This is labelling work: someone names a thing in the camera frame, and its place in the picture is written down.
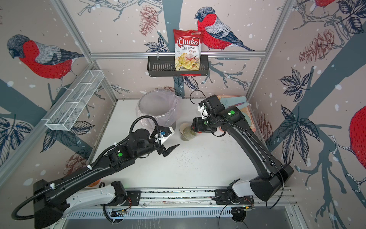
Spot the Chuba cassava chips bag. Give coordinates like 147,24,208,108
173,30,203,72

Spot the jar with beige lid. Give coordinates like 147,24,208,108
179,123,195,141

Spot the jar with red lid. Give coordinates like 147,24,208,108
183,127,198,141

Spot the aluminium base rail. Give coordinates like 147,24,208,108
126,187,298,208

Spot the teal cloth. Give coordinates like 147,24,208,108
219,96,250,113

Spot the black wall basket shelf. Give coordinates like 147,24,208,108
147,55,209,77

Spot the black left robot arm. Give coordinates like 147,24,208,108
11,115,177,229

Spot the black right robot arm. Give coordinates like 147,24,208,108
191,95,294,203

